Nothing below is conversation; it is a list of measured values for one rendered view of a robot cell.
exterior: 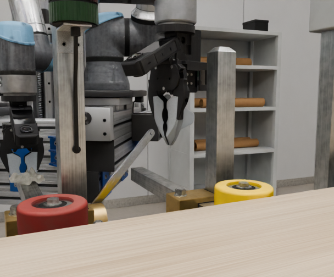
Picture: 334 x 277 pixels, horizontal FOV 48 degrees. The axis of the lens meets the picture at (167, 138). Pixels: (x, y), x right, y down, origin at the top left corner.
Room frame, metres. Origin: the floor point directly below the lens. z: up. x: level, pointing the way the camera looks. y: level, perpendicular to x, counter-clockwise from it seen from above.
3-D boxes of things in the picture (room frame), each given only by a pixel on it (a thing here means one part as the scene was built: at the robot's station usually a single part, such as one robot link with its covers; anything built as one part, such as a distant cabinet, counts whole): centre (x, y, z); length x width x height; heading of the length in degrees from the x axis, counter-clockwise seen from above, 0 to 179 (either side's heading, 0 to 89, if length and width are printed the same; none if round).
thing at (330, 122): (0.75, -0.33, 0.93); 0.05 x 0.04 x 0.45; 115
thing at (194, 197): (0.62, -0.07, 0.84); 0.13 x 0.06 x 0.05; 115
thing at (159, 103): (0.71, -0.01, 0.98); 0.06 x 0.03 x 0.09; 135
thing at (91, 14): (0.48, 0.12, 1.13); 0.06 x 0.06 x 0.02
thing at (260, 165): (3.43, -0.51, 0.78); 0.90 x 0.45 x 1.55; 113
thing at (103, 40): (1.19, 0.19, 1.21); 0.13 x 0.12 x 0.14; 98
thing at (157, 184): (0.68, -0.02, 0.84); 0.43 x 0.03 x 0.04; 25
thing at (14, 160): (0.82, 0.34, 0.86); 0.06 x 0.03 x 0.09; 25
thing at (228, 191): (0.51, -0.11, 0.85); 0.08 x 0.08 x 0.11
